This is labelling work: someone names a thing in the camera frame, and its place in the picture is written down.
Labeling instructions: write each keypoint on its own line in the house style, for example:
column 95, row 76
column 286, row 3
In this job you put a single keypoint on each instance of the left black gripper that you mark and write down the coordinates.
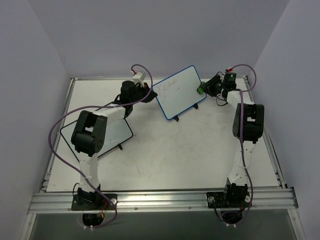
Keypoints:
column 146, row 92

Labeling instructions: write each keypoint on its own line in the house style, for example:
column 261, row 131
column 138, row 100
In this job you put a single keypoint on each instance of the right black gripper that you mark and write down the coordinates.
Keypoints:
column 210, row 87

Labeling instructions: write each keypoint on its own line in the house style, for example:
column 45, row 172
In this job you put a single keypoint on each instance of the green whiteboard eraser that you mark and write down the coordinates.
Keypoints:
column 202, row 88

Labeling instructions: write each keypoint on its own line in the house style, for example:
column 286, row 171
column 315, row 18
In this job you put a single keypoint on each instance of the blue framed whiteboard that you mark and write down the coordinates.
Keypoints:
column 179, row 92

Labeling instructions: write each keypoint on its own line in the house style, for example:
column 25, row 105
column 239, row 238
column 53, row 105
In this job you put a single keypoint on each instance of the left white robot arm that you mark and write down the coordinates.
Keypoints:
column 89, row 134

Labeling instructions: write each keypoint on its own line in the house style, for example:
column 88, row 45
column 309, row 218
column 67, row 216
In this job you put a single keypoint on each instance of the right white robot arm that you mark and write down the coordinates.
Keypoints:
column 247, row 128

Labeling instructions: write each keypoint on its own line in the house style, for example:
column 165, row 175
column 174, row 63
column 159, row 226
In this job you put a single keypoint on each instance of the black framed whiteboard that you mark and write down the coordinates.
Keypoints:
column 116, row 134

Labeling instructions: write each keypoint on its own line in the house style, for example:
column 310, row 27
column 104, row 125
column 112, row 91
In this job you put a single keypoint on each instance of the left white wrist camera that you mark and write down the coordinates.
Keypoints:
column 138, row 77

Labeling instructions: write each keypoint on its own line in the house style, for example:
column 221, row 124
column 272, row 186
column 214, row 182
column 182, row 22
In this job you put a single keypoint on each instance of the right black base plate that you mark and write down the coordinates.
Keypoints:
column 217, row 200

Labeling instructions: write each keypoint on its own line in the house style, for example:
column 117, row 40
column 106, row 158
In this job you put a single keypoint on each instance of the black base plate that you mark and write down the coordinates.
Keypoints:
column 217, row 200
column 81, row 204

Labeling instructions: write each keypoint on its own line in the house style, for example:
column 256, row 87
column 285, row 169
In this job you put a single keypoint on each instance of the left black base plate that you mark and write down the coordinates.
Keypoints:
column 81, row 204

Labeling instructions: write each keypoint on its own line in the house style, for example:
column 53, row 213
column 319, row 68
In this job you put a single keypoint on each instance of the aluminium front rail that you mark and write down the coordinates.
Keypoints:
column 265, row 198

